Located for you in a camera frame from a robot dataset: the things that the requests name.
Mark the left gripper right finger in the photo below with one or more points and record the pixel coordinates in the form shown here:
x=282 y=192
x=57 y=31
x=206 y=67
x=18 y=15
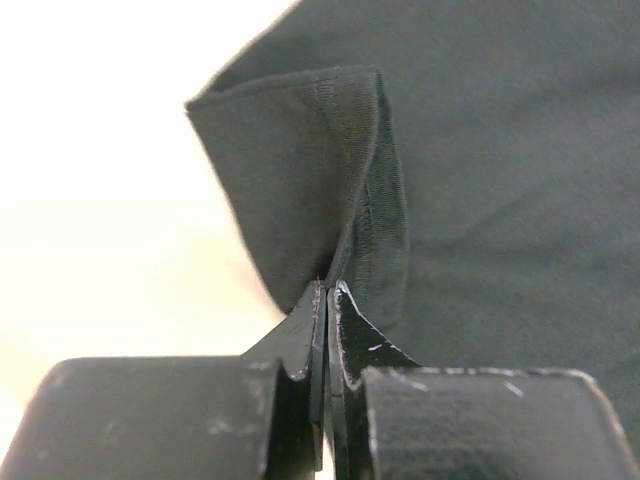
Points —
x=394 y=419

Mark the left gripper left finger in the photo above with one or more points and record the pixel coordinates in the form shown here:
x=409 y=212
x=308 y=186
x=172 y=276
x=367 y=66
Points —
x=258 y=415

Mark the black t shirt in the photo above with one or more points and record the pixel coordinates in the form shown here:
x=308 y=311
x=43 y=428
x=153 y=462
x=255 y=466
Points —
x=469 y=168

